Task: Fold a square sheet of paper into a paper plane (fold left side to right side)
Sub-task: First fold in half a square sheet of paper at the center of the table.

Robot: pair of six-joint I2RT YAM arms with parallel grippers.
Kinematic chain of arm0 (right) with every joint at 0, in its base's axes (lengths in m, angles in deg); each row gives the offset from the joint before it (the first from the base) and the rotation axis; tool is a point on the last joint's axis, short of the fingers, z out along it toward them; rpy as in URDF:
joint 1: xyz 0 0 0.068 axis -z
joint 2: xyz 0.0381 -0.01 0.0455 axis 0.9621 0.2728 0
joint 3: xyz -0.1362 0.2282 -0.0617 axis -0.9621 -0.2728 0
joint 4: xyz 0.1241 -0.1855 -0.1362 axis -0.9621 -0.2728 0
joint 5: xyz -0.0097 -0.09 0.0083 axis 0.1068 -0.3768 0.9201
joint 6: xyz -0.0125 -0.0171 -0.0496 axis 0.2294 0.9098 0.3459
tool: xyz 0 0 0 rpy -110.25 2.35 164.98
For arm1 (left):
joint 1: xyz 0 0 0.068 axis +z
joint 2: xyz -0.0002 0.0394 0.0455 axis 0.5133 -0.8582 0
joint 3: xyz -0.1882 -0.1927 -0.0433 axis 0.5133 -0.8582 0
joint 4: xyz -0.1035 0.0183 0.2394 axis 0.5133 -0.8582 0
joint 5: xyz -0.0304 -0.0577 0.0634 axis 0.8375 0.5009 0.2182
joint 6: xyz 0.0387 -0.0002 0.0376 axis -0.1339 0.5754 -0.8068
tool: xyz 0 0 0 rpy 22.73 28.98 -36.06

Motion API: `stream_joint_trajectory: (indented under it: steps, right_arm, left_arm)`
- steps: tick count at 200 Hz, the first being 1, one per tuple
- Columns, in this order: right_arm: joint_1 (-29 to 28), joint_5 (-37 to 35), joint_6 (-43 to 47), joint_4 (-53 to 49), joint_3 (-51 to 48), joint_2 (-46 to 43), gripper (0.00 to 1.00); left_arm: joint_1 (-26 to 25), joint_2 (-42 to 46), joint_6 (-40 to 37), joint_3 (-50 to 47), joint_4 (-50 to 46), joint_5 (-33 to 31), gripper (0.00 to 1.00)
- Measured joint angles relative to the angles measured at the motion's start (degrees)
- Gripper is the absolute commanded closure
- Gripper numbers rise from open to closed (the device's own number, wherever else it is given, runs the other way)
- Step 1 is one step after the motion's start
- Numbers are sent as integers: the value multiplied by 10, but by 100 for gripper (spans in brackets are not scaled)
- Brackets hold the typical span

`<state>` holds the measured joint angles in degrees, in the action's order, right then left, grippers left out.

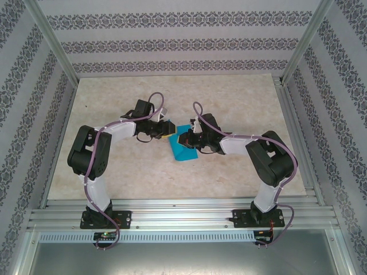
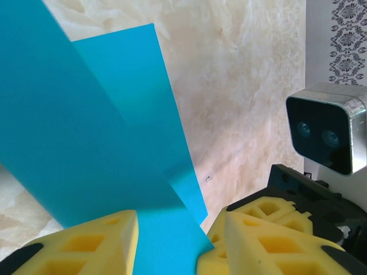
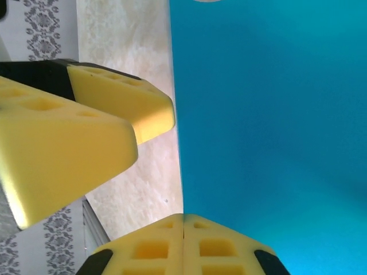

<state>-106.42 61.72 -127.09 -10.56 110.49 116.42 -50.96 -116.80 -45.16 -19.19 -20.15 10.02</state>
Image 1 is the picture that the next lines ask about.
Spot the slotted grey cable duct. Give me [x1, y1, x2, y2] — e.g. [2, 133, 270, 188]
[38, 231, 256, 244]

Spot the sheet metal tray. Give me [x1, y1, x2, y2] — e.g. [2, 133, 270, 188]
[17, 242, 355, 275]

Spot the blue paper sheet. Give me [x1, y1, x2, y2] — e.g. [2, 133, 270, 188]
[167, 124, 200, 163]

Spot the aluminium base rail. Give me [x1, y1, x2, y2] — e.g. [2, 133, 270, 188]
[27, 197, 337, 231]

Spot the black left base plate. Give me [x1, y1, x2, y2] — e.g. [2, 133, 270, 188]
[81, 210, 133, 230]

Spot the aluminium frame post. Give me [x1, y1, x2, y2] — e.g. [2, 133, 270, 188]
[24, 0, 80, 84]
[326, 229, 360, 275]
[280, 0, 337, 85]
[11, 230, 40, 275]

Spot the aluminium side rail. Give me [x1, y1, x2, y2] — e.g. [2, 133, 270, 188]
[38, 81, 80, 209]
[272, 74, 327, 207]

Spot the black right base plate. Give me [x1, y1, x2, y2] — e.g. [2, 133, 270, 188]
[232, 209, 285, 229]

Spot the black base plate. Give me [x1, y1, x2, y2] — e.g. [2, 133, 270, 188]
[232, 209, 285, 229]
[81, 210, 133, 230]

